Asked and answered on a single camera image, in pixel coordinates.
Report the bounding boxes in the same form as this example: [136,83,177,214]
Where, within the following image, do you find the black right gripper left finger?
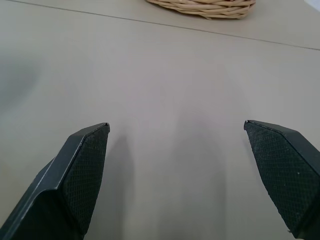
[0,122,111,240]

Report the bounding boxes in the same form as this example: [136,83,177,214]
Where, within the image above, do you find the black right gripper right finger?
[243,119,320,240]

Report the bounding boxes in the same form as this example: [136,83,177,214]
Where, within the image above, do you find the woven wicker basket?
[145,0,257,20]

